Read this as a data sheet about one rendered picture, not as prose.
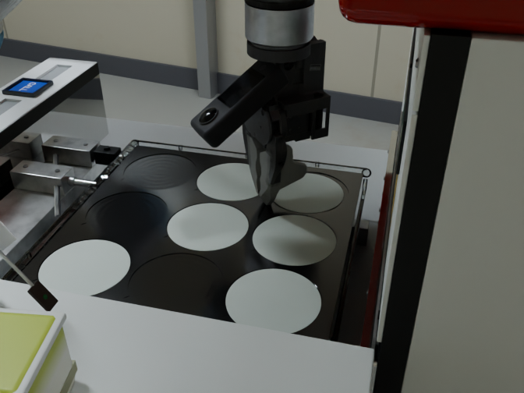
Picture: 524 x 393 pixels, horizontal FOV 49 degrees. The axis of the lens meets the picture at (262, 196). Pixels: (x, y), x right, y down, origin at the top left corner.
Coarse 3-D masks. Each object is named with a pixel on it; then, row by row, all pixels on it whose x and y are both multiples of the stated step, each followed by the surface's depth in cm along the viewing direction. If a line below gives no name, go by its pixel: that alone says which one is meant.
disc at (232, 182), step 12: (216, 168) 83; (228, 168) 83; (240, 168) 83; (204, 180) 80; (216, 180) 80; (228, 180) 80; (240, 180) 80; (252, 180) 80; (204, 192) 78; (216, 192) 78; (228, 192) 78; (240, 192) 78; (252, 192) 78
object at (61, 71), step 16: (48, 64) 101; (64, 64) 101; (80, 64) 101; (16, 80) 95; (64, 80) 95; (0, 96) 90; (16, 96) 90; (48, 96) 90; (0, 112) 86; (16, 112) 85; (0, 128) 80
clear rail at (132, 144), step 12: (132, 144) 89; (120, 156) 85; (108, 168) 82; (96, 180) 80; (84, 192) 77; (72, 204) 75; (60, 216) 73; (72, 216) 74; (48, 228) 70; (60, 228) 71; (48, 240) 69; (36, 252) 67; (24, 264) 65; (12, 276) 63
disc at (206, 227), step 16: (192, 208) 75; (208, 208) 75; (224, 208) 75; (176, 224) 72; (192, 224) 72; (208, 224) 72; (224, 224) 72; (240, 224) 72; (176, 240) 69; (192, 240) 69; (208, 240) 69; (224, 240) 69
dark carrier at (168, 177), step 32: (128, 160) 85; (160, 160) 85; (192, 160) 85; (224, 160) 85; (96, 192) 78; (128, 192) 78; (160, 192) 78; (192, 192) 78; (352, 192) 78; (96, 224) 72; (128, 224) 72; (160, 224) 72; (256, 224) 72; (352, 224) 72; (160, 256) 66; (192, 256) 67; (224, 256) 66; (256, 256) 67; (128, 288) 62; (160, 288) 62; (192, 288) 62; (224, 288) 62; (320, 288) 62; (224, 320) 58; (320, 320) 58
